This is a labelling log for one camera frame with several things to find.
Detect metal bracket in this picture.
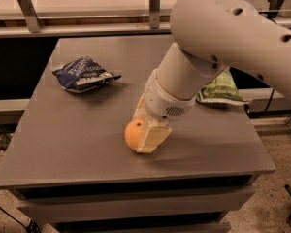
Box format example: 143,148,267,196
149,0,160,29
17,0,41,33

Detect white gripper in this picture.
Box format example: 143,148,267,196
133,69,197,153

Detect middle metal bracket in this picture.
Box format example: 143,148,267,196
149,0,160,29

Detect black cable at right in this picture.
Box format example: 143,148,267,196
245,88,275,119

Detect grey drawer cabinet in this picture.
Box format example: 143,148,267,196
0,33,277,233

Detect black cable on floor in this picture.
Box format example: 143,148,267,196
0,200,40,233

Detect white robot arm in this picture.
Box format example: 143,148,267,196
125,0,291,153

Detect blue chip bag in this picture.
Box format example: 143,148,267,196
52,56,120,93

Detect orange fruit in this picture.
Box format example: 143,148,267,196
124,119,145,150

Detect green chip bag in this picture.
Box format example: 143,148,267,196
196,67,245,106

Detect left metal bracket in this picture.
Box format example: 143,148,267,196
17,0,41,33

